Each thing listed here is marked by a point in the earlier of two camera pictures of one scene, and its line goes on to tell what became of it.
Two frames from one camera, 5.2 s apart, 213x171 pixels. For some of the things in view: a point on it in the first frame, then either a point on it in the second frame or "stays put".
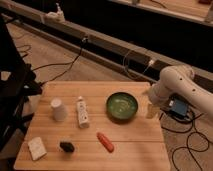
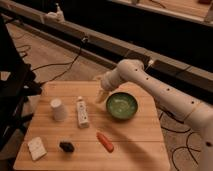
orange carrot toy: x=107 y=144 stays put
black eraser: x=67 y=147 stays put
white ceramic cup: x=58 y=109 stays put
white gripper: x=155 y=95 → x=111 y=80
